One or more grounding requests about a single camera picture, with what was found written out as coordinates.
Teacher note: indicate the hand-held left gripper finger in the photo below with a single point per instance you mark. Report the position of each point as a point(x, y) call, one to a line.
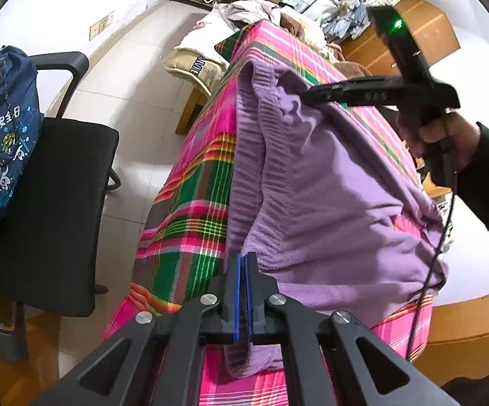
point(238, 296)
point(248, 296)

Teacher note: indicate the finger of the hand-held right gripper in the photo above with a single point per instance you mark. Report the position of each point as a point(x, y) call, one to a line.
point(333, 93)

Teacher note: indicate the purple fleece pants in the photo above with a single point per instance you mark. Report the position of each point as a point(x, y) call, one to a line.
point(333, 198)

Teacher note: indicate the hanging blue clothes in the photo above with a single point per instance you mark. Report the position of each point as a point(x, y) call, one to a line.
point(348, 19)

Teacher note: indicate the white clothes pile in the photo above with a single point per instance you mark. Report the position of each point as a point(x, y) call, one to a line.
point(248, 10)

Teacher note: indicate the person's right hand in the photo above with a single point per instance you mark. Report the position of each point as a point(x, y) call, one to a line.
point(464, 139)

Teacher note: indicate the wooden wardrobe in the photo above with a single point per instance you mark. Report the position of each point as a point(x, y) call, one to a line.
point(435, 29)

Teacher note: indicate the brown fleece blanket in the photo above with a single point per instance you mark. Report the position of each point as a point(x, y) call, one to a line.
point(299, 25)

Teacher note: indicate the pink plaid blanket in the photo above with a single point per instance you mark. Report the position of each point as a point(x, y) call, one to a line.
point(193, 220)

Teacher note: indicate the cream striped pillow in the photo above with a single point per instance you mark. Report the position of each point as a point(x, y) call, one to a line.
point(193, 65)

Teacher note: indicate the wooden stool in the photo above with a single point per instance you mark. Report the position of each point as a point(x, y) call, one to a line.
point(189, 110)

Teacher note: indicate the black office chair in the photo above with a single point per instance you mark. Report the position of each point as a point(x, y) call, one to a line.
point(49, 198)

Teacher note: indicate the beige wall outlet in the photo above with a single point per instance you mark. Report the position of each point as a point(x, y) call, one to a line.
point(102, 25)

